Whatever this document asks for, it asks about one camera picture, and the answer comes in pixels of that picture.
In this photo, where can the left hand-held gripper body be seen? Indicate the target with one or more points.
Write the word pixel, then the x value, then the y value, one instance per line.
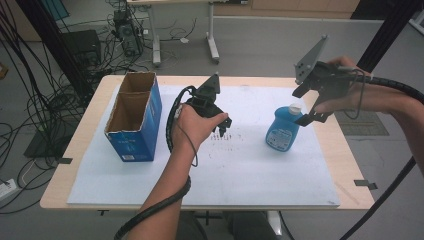
pixel 206 100

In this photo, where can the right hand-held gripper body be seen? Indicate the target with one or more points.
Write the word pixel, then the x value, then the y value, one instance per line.
pixel 330 80

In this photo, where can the blue bottle with white cap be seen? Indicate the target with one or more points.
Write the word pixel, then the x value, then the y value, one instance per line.
pixel 283 133

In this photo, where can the blue cardboard box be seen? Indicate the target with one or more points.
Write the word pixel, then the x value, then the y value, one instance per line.
pixel 143 133

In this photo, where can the person's left hand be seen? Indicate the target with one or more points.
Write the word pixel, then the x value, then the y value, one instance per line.
pixel 190 130

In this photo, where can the person's right hand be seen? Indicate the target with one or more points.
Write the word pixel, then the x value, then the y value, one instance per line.
pixel 360 93

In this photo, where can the dark floor mat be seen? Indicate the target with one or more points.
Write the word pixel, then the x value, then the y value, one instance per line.
pixel 363 123

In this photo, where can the black metal stand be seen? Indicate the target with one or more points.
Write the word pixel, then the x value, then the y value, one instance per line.
pixel 56 46
pixel 386 33

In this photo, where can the wooden cabinet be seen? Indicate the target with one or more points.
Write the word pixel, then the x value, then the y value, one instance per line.
pixel 300 8

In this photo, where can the grey tape strip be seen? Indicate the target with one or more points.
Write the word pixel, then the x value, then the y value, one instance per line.
pixel 64 160
pixel 365 184

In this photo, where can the black computer tower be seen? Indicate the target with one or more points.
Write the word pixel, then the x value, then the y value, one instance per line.
pixel 128 36

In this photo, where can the white table leg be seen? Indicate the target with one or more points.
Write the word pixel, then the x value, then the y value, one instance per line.
pixel 274 223

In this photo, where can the black box device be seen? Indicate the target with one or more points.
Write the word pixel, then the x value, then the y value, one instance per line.
pixel 81 46

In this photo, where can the black floor plate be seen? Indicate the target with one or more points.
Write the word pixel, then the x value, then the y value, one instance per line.
pixel 46 146

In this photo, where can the white power strip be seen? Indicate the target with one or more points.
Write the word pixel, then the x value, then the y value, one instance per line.
pixel 7 190

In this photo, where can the white desk frame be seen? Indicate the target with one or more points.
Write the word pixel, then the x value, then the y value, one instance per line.
pixel 212 43

